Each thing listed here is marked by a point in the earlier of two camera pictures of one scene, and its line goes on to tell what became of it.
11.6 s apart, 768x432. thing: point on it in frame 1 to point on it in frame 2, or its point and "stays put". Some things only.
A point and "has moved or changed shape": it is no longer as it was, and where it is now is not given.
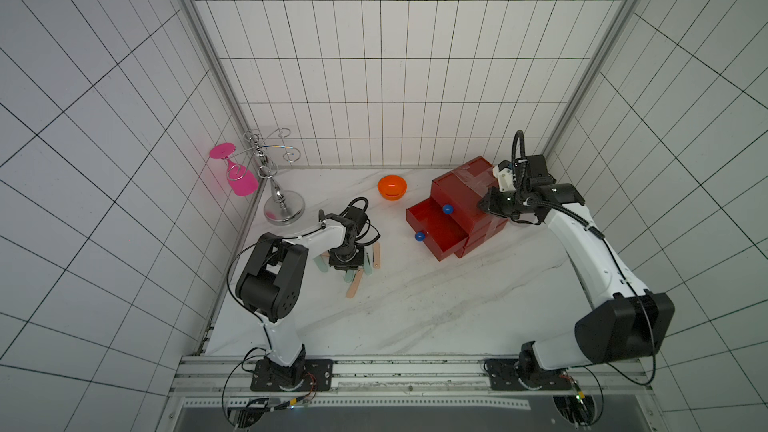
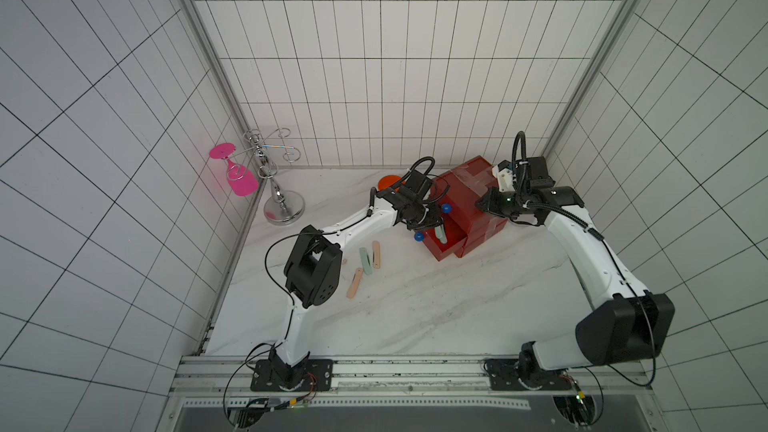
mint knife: (321, 263) has moved or changed shape
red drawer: (441, 232) stays put
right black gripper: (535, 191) stays put
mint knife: (368, 264) stays put
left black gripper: (358, 262) to (434, 221)
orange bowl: (392, 187) stays put
